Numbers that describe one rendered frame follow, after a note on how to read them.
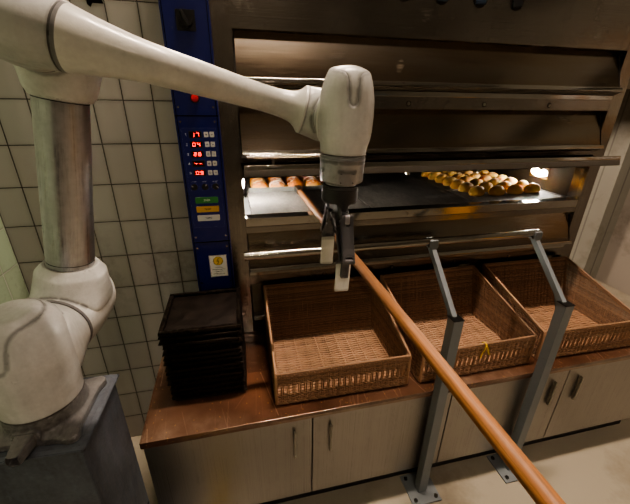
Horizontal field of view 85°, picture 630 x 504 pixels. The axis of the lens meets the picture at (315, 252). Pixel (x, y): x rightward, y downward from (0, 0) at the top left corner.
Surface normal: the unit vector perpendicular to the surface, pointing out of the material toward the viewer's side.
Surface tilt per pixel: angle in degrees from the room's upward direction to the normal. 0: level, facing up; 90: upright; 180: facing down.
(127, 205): 90
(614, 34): 90
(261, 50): 70
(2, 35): 109
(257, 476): 90
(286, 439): 90
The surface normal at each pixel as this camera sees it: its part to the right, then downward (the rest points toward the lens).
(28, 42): 0.18, 0.73
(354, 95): 0.18, 0.25
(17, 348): 0.52, 0.02
